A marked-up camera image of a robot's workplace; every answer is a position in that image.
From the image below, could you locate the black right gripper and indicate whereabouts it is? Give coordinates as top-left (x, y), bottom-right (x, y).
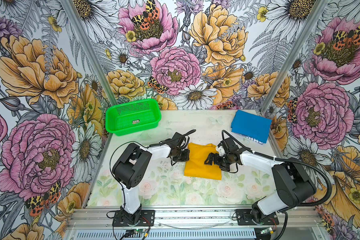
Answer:
top-left (204, 152), bottom-right (235, 174)

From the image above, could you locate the yellow t-shirt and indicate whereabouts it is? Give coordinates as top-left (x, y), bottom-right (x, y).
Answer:
top-left (184, 143), bottom-right (222, 181)

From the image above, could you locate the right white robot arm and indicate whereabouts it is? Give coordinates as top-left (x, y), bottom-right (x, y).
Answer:
top-left (204, 138), bottom-right (316, 224)

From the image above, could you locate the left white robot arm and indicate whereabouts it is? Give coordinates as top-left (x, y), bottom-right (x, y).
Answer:
top-left (110, 130), bottom-right (196, 217)

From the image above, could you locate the folded blue t-shirt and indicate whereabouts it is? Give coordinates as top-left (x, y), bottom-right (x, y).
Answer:
top-left (231, 110), bottom-right (272, 144)

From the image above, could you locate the green plastic basket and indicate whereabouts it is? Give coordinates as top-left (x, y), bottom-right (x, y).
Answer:
top-left (105, 99), bottom-right (162, 136)

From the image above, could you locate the small green circuit board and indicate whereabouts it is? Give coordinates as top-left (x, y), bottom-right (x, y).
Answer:
top-left (126, 229), bottom-right (150, 235)

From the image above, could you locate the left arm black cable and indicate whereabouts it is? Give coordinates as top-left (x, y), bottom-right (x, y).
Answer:
top-left (109, 128), bottom-right (197, 211)

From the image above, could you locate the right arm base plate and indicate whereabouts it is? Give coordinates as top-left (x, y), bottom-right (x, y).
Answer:
top-left (232, 209), bottom-right (279, 226)

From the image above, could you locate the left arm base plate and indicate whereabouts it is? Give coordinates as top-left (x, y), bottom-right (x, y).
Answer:
top-left (112, 210), bottom-right (156, 227)

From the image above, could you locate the right aluminium corner post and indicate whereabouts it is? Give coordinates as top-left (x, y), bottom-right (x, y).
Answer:
top-left (260, 0), bottom-right (329, 113)

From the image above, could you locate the aluminium corner post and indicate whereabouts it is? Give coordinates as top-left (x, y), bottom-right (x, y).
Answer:
top-left (62, 1), bottom-right (118, 106)
top-left (260, 0), bottom-right (329, 113)

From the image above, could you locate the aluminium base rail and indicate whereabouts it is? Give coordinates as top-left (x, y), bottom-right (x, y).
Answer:
top-left (64, 206), bottom-right (330, 240)

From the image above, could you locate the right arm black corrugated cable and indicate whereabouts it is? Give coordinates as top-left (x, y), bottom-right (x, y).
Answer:
top-left (221, 129), bottom-right (333, 207)

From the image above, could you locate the left aluminium corner post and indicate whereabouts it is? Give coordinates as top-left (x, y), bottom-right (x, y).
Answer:
top-left (62, 1), bottom-right (118, 106)

